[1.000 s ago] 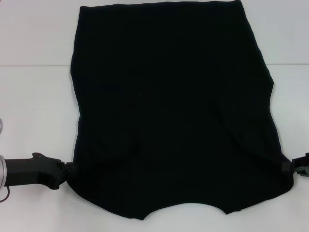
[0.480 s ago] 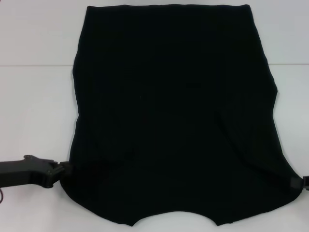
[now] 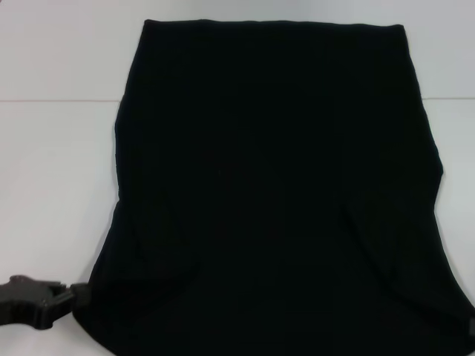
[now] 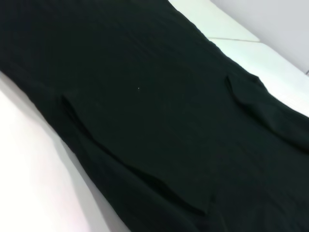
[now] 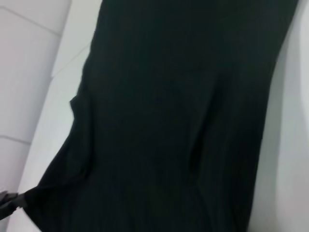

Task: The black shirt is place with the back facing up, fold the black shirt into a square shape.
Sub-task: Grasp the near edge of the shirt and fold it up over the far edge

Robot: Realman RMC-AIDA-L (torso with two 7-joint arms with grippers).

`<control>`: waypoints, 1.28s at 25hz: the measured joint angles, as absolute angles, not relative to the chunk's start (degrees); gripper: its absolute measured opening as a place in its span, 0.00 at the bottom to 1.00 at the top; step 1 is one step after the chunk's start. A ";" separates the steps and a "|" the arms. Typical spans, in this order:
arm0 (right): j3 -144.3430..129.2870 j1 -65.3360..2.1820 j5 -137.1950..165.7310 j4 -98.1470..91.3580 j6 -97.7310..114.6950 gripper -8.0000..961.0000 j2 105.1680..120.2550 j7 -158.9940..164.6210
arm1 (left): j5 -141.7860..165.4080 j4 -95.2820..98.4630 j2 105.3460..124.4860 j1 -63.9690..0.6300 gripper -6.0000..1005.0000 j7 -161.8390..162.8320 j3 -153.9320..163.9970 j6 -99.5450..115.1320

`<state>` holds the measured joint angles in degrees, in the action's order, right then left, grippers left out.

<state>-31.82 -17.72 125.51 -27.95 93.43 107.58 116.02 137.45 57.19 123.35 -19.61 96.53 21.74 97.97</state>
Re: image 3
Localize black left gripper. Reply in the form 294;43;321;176
0;274;91;330

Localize black t-shirt with white print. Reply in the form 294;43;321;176
72;18;475;356

